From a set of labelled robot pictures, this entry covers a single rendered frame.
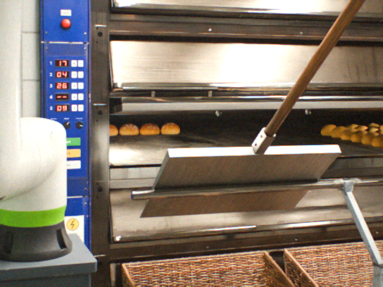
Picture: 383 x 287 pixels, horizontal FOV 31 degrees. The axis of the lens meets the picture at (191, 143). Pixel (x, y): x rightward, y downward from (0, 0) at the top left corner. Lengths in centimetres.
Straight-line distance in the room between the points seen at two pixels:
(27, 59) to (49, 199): 108
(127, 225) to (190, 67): 59
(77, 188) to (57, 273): 110
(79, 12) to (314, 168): 90
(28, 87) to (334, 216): 125
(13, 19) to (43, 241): 41
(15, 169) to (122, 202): 133
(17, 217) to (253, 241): 148
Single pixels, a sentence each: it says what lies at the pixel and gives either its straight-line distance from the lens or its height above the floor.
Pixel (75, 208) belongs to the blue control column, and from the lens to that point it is 236.
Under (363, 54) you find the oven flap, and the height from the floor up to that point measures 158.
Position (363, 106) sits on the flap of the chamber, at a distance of 259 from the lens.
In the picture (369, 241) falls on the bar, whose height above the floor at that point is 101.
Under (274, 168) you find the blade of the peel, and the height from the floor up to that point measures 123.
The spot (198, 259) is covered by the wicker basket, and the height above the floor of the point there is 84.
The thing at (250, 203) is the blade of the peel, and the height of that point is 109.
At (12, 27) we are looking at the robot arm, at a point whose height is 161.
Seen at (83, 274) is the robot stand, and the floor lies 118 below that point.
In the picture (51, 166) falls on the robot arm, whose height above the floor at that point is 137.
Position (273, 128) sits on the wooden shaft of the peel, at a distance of 194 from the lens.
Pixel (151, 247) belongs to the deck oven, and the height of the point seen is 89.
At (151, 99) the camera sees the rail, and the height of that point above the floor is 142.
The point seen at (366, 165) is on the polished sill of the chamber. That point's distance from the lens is 281.
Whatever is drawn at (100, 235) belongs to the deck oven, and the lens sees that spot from 243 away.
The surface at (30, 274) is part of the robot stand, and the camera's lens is 126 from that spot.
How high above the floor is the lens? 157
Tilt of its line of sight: 7 degrees down
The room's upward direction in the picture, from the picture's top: 1 degrees clockwise
